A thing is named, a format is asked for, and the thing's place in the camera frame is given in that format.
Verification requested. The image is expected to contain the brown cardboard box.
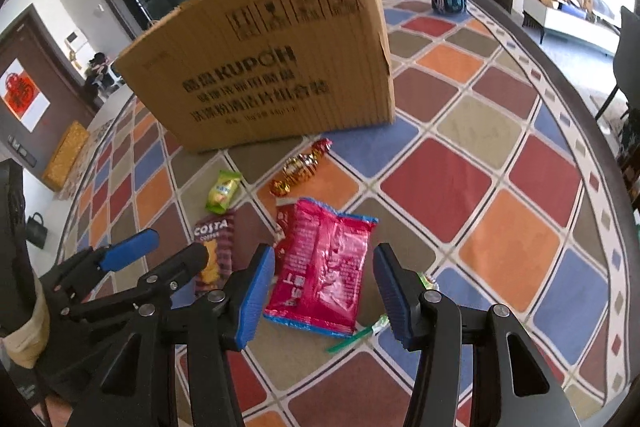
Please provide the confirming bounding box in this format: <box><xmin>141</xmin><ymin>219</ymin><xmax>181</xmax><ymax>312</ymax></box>
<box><xmin>116</xmin><ymin>0</ymin><xmax>395</xmax><ymax>153</ymax></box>

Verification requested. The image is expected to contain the small green snack packet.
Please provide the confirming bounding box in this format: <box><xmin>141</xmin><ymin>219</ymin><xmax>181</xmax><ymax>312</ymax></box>
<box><xmin>205</xmin><ymin>169</ymin><xmax>242</xmax><ymax>215</ymax></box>

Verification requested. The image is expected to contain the colourful diamond pattern mat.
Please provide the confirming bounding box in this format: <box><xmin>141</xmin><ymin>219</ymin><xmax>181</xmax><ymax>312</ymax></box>
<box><xmin>55</xmin><ymin>0</ymin><xmax>639</xmax><ymax>426</ymax></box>

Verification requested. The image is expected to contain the green lollipop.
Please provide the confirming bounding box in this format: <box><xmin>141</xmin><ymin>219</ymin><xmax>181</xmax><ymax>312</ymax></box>
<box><xmin>326</xmin><ymin>273</ymin><xmax>439</xmax><ymax>355</ymax></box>

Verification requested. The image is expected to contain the red gold wrapped candy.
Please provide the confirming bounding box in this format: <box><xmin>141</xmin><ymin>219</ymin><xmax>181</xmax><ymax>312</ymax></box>
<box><xmin>269</xmin><ymin>138</ymin><xmax>333</xmax><ymax>197</ymax></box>

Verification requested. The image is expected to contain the dark grey side chair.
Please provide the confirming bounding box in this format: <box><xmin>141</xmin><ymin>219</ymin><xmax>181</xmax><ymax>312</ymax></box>
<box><xmin>593</xmin><ymin>5</ymin><xmax>640</xmax><ymax>122</ymax></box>

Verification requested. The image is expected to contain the white low tv cabinet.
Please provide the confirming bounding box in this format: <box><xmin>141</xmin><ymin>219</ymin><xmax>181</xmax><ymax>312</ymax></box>
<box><xmin>523</xmin><ymin>0</ymin><xmax>622</xmax><ymax>56</ymax></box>

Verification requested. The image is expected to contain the red candy bar wrapper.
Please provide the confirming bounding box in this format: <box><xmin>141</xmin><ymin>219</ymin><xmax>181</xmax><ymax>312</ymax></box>
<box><xmin>273</xmin><ymin>198</ymin><xmax>297</xmax><ymax>274</ymax></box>

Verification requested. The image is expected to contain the black mug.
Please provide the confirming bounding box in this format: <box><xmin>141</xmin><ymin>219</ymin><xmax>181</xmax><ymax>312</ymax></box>
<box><xmin>25</xmin><ymin>212</ymin><xmax>48</xmax><ymax>249</ymax></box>

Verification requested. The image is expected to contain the red fu door poster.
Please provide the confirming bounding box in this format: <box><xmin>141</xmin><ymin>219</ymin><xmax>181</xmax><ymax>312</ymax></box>
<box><xmin>1</xmin><ymin>58</ymin><xmax>50</xmax><ymax>132</ymax></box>

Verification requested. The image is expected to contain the Costa cookie packet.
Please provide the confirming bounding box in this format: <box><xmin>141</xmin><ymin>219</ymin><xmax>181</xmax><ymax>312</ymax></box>
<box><xmin>193</xmin><ymin>211</ymin><xmax>235</xmax><ymax>297</ymax></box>

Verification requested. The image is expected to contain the large pink snack bag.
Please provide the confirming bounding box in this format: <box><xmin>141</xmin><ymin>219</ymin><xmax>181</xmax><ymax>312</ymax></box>
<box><xmin>264</xmin><ymin>197</ymin><xmax>378</xmax><ymax>338</ymax></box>

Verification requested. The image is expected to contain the yellow woven tissue box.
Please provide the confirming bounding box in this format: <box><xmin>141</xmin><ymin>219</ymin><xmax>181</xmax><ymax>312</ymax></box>
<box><xmin>41</xmin><ymin>121</ymin><xmax>89</xmax><ymax>192</ymax></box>

